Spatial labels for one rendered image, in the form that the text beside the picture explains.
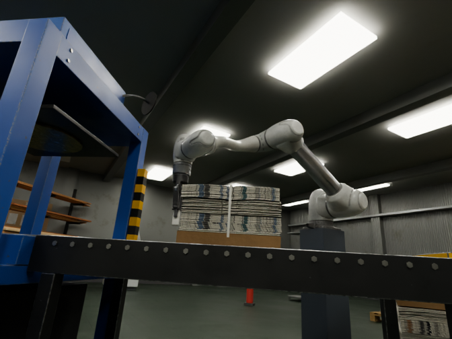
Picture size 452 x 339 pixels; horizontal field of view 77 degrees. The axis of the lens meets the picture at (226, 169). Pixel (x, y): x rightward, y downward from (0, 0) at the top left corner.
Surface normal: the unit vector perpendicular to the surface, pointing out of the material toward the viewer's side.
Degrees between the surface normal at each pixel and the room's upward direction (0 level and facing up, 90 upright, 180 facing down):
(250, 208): 90
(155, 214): 90
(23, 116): 90
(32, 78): 90
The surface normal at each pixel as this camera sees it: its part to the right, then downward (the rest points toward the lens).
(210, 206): -0.08, -0.32
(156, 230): 0.51, -0.25
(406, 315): -0.44, -0.32
